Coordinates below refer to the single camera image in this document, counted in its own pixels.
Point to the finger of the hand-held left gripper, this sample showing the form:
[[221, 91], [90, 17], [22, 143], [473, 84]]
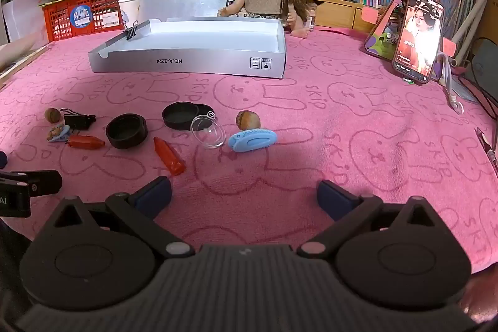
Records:
[[2, 159], [39, 183]]

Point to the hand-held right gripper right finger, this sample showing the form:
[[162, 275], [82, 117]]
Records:
[[334, 199]]

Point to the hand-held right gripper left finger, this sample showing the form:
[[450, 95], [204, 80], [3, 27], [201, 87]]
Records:
[[155, 196]]

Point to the red bullet-shaped cap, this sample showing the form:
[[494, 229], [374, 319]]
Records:
[[85, 141], [169, 159]]

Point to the blue alligator hair clip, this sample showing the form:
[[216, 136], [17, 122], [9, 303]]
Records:
[[58, 133]]

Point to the brown wooden ball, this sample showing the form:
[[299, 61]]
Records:
[[52, 115]]

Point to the black round container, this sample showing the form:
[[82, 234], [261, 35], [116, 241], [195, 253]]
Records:
[[126, 131]]

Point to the black round lid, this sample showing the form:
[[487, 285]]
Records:
[[179, 116], [204, 110]]

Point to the clear plastic dome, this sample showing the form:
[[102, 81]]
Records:
[[210, 131]]

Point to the blue oval hair clip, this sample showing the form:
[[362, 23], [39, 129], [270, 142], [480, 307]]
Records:
[[253, 140]]

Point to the brown acorn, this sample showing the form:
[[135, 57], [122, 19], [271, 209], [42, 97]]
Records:
[[248, 120]]

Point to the silver cardboard box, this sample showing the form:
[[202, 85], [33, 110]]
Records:
[[186, 59]]

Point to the pink rabbit print towel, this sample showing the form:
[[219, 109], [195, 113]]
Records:
[[350, 122]]

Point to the red plastic basket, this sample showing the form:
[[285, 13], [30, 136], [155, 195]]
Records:
[[66, 21]]

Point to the dark pen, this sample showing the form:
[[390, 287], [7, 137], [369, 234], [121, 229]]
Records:
[[487, 147]]

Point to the black binder clip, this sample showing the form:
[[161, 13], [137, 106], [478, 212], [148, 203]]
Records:
[[132, 32]]

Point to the pink cardboard phone stand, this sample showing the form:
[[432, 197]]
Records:
[[385, 32]]

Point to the small bottle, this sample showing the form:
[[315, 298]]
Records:
[[311, 21]]

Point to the smartphone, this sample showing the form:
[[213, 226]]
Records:
[[418, 36]]

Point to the wooden drawer shelf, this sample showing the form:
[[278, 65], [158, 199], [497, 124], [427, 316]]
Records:
[[338, 15]]

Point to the white paper cup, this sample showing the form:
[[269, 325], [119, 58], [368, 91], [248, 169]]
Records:
[[128, 13]]

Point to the white plastic tube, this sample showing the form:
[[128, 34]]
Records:
[[476, 13]]

